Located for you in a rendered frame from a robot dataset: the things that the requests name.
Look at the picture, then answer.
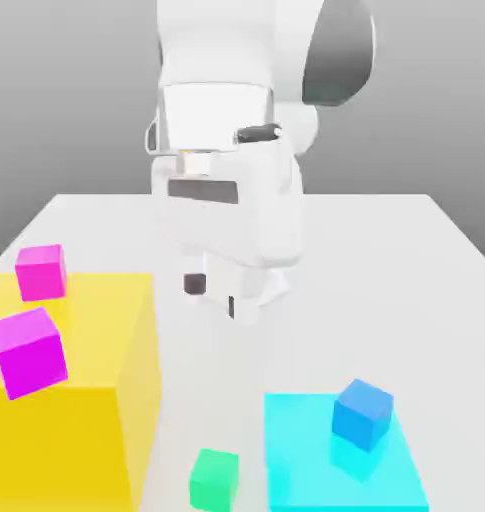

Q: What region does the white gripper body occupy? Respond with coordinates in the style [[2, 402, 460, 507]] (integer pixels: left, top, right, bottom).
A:
[[150, 139, 304, 270]]

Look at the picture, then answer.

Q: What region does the small magenta cube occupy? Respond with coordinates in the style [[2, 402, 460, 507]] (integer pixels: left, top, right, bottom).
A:
[[0, 306, 70, 402], [14, 243, 68, 302]]

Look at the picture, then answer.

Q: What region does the small blue cube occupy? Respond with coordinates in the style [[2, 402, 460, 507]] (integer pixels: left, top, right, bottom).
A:
[[331, 378, 395, 454]]

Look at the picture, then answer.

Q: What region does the small green cube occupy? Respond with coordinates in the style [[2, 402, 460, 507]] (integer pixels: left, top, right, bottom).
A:
[[188, 448, 240, 512]]

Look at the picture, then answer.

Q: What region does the large cyan box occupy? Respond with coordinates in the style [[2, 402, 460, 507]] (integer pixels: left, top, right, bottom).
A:
[[263, 393, 430, 512]]

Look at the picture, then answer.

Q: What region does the large yellow box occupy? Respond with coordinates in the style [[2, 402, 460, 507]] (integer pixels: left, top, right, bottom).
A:
[[0, 272, 164, 512]]

